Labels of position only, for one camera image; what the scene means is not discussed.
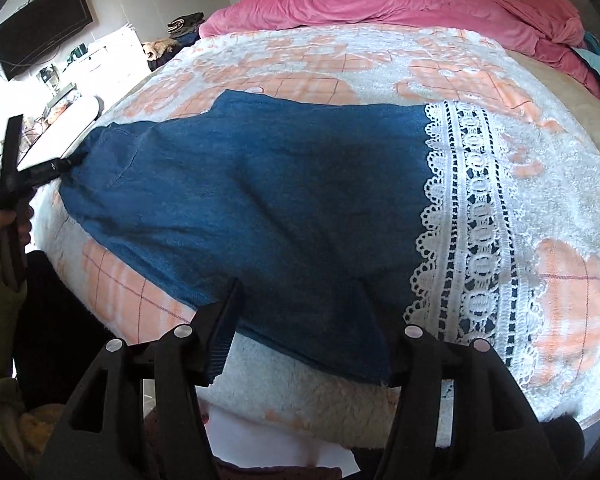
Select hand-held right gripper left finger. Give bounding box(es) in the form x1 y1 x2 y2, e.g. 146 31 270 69
34 277 245 480

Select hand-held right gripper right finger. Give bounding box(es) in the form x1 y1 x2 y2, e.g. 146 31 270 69
375 325 563 480

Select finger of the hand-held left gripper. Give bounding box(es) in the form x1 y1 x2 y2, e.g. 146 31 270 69
26 156 79 189

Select white oval board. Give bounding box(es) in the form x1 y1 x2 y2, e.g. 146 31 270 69
30 95 104 173

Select white dresser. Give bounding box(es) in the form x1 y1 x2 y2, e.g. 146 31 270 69
55 25 152 111

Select person's black clothing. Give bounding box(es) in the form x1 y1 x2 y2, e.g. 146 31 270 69
14 250 133 411

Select black flat television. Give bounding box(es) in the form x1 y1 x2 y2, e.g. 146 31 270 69
0 0 95 82

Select tan cloth pile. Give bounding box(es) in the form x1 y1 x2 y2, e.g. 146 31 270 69
142 37 182 62

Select dark clothes pile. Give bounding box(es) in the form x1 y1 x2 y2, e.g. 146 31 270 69
167 11 207 37

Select white and orange fleece blanket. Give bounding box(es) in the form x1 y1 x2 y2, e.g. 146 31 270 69
30 24 600 453

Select beige bed sheet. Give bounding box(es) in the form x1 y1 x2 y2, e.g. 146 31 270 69
505 49 600 161

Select pink duvet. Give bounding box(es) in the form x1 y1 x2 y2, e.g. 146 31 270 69
198 0 600 107

